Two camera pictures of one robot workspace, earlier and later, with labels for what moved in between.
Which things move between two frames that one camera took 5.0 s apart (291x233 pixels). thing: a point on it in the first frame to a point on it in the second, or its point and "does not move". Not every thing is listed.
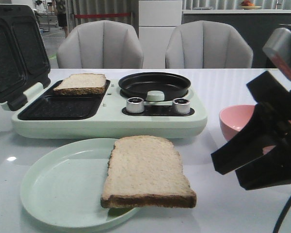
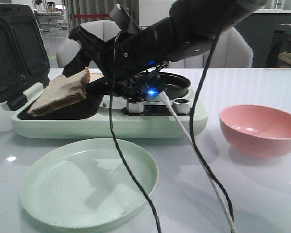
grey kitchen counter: x=257 y=25 does not move
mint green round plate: x=62 y=185 does not move
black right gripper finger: x=266 y=128 to x=80 y=62
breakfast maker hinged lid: x=20 y=65 does not move
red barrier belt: x=96 y=15 does not move
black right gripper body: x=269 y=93 to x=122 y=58
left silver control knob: x=135 y=105 does not move
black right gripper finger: x=281 y=166 to x=102 y=87
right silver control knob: x=181 y=106 does not move
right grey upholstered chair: x=207 y=44 does not move
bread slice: x=146 y=171 to x=61 y=91
